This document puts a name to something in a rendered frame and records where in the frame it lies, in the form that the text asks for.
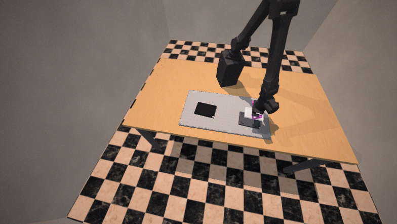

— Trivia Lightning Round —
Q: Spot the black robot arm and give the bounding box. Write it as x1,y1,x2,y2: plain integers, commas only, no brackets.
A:
225,0,300,114

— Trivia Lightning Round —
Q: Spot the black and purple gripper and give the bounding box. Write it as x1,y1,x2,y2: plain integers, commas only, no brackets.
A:
252,100,264,120

